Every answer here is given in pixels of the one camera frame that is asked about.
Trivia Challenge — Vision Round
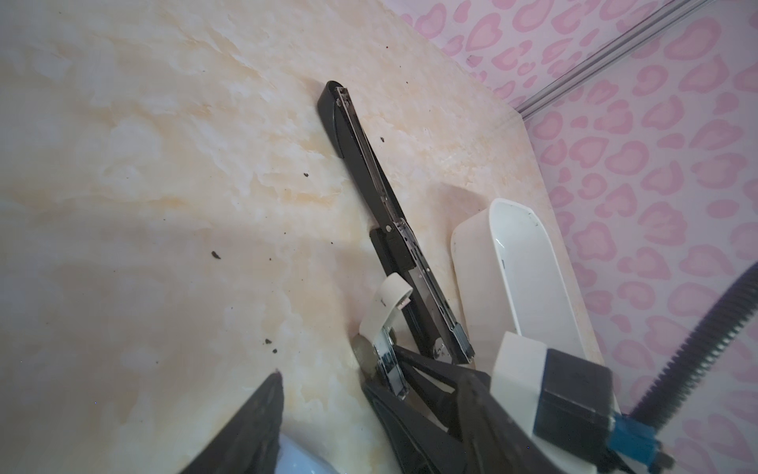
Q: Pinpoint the blue mini stapler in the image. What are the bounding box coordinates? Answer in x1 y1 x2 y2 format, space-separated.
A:
274 434 338 474

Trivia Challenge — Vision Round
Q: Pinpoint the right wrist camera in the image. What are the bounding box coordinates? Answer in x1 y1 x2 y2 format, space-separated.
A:
490 330 670 474

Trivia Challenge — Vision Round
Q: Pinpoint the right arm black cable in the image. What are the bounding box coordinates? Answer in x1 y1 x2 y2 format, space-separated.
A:
627 260 758 434

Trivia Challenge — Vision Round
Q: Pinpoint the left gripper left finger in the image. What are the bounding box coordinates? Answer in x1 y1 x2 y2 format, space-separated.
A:
182 371 284 473

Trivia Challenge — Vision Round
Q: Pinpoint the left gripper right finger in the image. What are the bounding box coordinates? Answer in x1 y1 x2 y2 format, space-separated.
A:
457 374 561 474

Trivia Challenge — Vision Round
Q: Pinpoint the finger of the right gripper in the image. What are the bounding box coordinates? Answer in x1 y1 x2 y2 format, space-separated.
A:
361 381 466 473
394 346 492 438

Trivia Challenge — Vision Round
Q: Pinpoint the beige mini stapler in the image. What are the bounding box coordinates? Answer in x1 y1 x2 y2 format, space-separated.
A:
351 273 413 400

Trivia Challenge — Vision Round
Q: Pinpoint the white plastic tray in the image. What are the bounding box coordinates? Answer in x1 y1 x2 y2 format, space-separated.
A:
450 199 602 372

